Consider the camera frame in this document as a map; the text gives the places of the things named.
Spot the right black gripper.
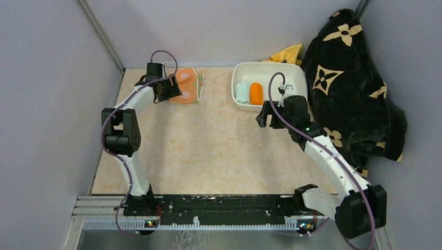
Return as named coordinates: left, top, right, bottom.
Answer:
left=256, top=100, right=294, bottom=130

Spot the orange polka dot towel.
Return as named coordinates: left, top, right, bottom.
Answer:
left=169, top=67, right=204, bottom=104

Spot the plain bright orange towel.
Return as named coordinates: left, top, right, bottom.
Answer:
left=250, top=82, right=264, bottom=105

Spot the light mint green towel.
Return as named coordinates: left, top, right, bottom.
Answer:
left=235, top=82, right=251, bottom=104

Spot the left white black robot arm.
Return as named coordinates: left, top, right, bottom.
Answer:
left=100, top=62, right=181, bottom=216

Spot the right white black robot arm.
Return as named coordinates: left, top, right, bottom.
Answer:
left=256, top=95, right=387, bottom=239

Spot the white plastic bin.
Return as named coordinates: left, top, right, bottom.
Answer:
left=231, top=62, right=308, bottom=113

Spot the yellow towel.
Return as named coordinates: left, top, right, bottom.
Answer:
left=263, top=44, right=303, bottom=66

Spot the black floral blanket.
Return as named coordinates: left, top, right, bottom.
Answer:
left=301, top=9, right=408, bottom=177

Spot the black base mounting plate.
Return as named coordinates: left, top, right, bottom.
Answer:
left=122, top=194, right=318, bottom=226

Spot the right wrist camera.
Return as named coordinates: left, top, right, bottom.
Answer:
left=278, top=84, right=297, bottom=107

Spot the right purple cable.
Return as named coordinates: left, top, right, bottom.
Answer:
left=267, top=72, right=376, bottom=250

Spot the purple cable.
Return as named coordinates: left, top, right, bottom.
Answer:
left=100, top=50, right=179, bottom=238
left=267, top=72, right=376, bottom=250

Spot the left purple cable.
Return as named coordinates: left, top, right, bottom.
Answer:
left=100, top=50, right=179, bottom=238

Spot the aluminium frame rail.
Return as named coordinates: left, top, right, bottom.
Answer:
left=64, top=195, right=393, bottom=249

